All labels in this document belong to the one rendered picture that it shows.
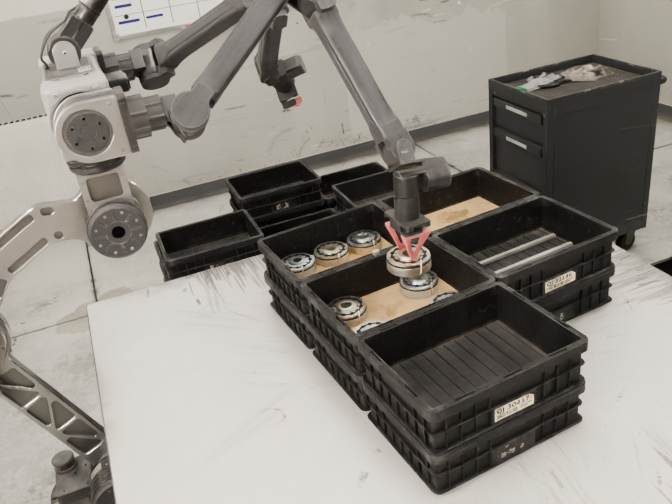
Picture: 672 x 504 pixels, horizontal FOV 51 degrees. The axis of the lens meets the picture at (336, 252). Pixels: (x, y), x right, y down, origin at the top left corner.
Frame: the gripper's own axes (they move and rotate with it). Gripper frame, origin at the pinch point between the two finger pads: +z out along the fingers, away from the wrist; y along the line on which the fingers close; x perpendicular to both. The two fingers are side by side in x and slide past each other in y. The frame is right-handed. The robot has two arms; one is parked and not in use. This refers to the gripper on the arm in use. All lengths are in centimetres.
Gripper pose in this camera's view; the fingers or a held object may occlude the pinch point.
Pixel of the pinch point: (408, 251)
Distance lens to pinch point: 163.9
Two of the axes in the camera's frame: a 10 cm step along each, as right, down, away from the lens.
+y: -4.4, -4.0, 8.0
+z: 0.7, 8.7, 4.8
